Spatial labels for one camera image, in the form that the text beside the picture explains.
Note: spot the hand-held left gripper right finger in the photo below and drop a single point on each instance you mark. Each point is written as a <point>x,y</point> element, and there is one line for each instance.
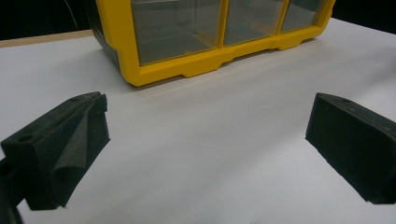
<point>355,146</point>

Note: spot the yellow black drawer organizer cabinet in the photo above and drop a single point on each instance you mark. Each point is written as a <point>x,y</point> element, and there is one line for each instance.
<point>186,63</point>

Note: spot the grid of clear drawers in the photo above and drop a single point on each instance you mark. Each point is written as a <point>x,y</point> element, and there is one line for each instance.
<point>174,28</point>

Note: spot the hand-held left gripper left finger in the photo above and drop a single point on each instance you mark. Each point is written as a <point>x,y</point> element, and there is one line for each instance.
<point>46,149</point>

